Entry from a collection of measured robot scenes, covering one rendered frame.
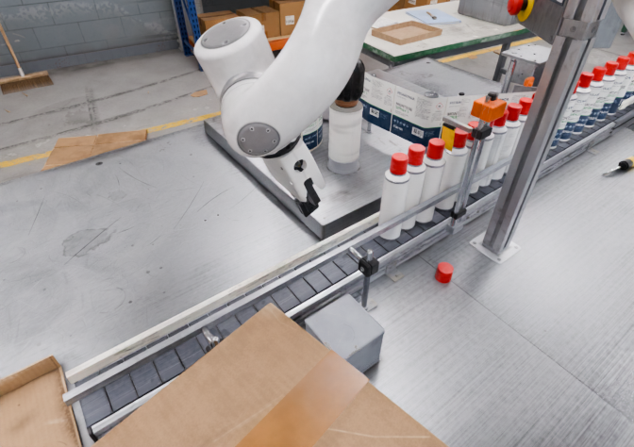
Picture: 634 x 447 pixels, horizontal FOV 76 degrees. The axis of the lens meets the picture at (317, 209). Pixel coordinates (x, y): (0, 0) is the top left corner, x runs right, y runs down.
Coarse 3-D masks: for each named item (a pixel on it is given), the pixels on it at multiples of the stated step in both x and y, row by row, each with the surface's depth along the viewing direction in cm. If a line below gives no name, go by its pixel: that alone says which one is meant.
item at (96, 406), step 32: (544, 160) 116; (480, 192) 104; (416, 224) 95; (320, 256) 87; (352, 256) 87; (256, 288) 80; (288, 288) 80; (320, 288) 80; (192, 352) 69; (128, 384) 65; (160, 384) 65; (96, 416) 61
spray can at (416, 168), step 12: (420, 144) 83; (408, 156) 83; (420, 156) 81; (408, 168) 83; (420, 168) 83; (420, 180) 84; (408, 192) 86; (420, 192) 87; (408, 204) 88; (408, 228) 92
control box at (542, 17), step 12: (528, 0) 74; (540, 0) 71; (528, 12) 74; (540, 12) 71; (552, 12) 67; (612, 12) 64; (528, 24) 74; (540, 24) 71; (552, 24) 67; (600, 24) 65; (612, 24) 65; (540, 36) 71; (552, 36) 67; (600, 36) 66; (612, 36) 66
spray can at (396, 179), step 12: (396, 156) 79; (396, 168) 79; (384, 180) 83; (396, 180) 80; (408, 180) 81; (384, 192) 84; (396, 192) 82; (384, 204) 85; (396, 204) 84; (384, 216) 87; (396, 228) 88
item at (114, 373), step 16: (480, 176) 96; (448, 192) 90; (416, 208) 86; (384, 224) 82; (352, 240) 78; (368, 240) 80; (336, 256) 76; (304, 272) 72; (272, 288) 69; (240, 304) 67; (208, 320) 64; (224, 320) 66; (176, 336) 62; (192, 336) 63; (144, 352) 60; (160, 352) 61; (112, 368) 58; (128, 368) 58; (96, 384) 56; (64, 400) 54
